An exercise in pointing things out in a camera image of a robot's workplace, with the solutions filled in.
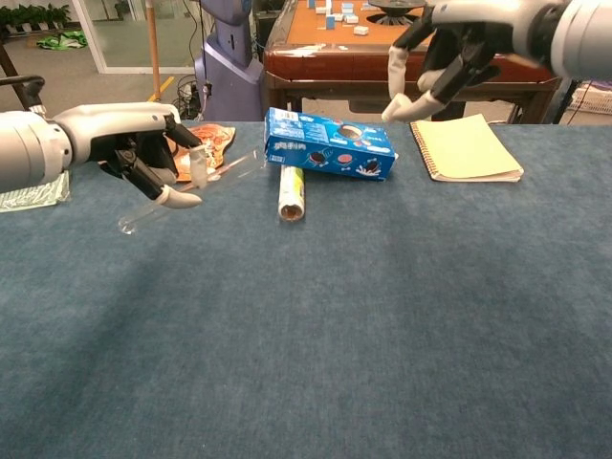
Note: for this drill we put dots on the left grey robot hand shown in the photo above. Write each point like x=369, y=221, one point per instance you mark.
x=119, y=126

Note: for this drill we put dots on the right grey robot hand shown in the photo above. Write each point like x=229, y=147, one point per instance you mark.
x=478, y=28

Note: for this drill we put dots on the clear glass test tube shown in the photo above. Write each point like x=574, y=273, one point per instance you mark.
x=136, y=221

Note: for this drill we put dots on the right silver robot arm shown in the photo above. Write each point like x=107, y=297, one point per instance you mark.
x=583, y=33

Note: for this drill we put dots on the wooden pole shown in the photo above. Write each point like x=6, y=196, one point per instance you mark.
x=153, y=48

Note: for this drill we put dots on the black mahjong table dial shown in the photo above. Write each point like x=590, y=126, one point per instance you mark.
x=387, y=12

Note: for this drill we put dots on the orange spout pouch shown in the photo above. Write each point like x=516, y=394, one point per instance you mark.
x=221, y=135

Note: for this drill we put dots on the green bag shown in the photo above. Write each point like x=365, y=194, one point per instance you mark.
x=62, y=40

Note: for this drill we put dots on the clear bagged green comb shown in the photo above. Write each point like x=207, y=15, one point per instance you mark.
x=43, y=197

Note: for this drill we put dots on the black tripod leg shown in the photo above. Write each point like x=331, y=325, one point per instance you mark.
x=569, y=98

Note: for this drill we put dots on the white blue mahjong tile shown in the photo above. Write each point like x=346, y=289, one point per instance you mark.
x=350, y=18
x=361, y=30
x=330, y=22

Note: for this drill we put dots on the yellow spiral notebook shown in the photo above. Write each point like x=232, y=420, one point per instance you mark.
x=464, y=148

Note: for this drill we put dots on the dark wooden table leg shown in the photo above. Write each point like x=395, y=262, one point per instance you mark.
x=9, y=64

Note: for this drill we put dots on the white plastic basket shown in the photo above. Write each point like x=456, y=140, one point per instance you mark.
x=593, y=100

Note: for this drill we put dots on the row of potted plants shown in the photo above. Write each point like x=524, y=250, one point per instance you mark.
x=33, y=16

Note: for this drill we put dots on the brown mahjong table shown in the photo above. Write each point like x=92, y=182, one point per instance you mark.
x=334, y=62

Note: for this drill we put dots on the cling film roll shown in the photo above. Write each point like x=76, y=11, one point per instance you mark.
x=291, y=191

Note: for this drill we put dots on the blue cookie box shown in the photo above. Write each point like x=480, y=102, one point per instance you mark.
x=325, y=143

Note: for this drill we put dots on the blue carpet table cover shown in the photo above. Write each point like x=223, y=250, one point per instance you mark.
x=306, y=344

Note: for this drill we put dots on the purple robot pedestal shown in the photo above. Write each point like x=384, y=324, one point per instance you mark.
x=229, y=81

